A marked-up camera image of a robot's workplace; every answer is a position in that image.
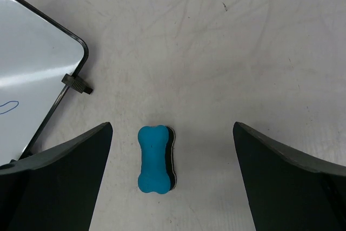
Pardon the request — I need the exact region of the black whiteboard clip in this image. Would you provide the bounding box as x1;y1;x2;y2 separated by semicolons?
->
62;74;93;95

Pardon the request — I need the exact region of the white whiteboard black frame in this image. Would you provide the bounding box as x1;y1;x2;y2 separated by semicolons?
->
1;0;89;164

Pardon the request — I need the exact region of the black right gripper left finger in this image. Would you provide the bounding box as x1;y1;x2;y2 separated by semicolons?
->
1;122;113;230

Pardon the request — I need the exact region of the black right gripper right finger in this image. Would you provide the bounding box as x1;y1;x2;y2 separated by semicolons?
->
233;122;345;230

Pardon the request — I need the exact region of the blue bone-shaped eraser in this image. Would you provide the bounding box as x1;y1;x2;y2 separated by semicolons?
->
137;125;177;194

